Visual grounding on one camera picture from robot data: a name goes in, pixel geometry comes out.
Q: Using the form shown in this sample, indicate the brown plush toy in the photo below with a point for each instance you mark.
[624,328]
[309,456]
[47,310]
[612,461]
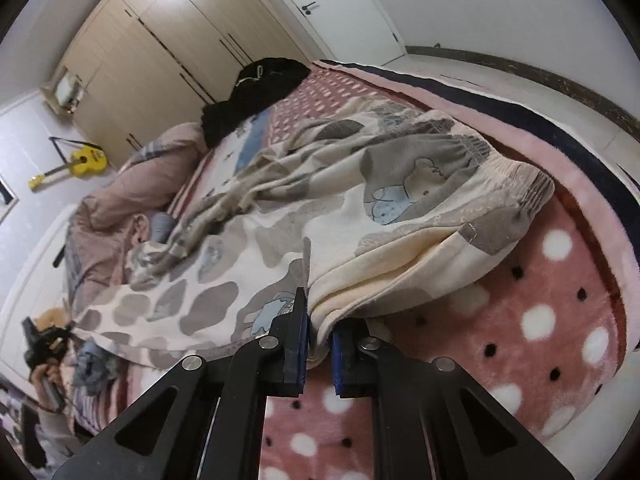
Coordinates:
[50,319]

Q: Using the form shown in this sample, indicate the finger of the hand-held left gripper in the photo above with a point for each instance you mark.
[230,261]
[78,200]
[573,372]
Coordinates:
[62,334]

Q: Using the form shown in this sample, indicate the pink striped duvet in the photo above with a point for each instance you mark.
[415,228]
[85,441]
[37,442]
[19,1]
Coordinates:
[150,175]

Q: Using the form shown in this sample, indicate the black garment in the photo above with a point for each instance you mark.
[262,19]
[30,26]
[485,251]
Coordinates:
[260,90]

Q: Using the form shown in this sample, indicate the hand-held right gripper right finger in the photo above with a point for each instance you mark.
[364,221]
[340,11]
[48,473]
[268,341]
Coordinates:
[339,362]

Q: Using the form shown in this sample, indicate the dark marbled baseboard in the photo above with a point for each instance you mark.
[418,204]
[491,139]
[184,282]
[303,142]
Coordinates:
[550,77]

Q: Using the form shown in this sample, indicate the dark wall frame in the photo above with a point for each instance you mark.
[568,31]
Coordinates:
[6,197]

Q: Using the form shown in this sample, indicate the light wooden wardrobe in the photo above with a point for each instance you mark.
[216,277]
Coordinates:
[150,60]

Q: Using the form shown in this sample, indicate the pink polka dot striped blanket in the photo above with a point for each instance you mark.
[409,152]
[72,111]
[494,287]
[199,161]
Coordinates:
[550,310]

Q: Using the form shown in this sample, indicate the person's left hand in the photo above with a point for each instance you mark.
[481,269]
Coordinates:
[37,377]

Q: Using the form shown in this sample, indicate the white bed headboard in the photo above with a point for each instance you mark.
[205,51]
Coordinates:
[35,270]

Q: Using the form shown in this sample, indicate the yellow ukulele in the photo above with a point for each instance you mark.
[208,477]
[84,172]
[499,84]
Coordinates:
[87,160]

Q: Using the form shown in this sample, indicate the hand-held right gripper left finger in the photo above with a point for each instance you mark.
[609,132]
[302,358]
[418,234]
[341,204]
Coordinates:
[300,350]

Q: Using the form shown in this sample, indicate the cream grey patterned pants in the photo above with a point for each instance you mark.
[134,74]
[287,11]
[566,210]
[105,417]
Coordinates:
[400,240]

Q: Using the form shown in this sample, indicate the white door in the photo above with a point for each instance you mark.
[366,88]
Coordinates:
[350,0]

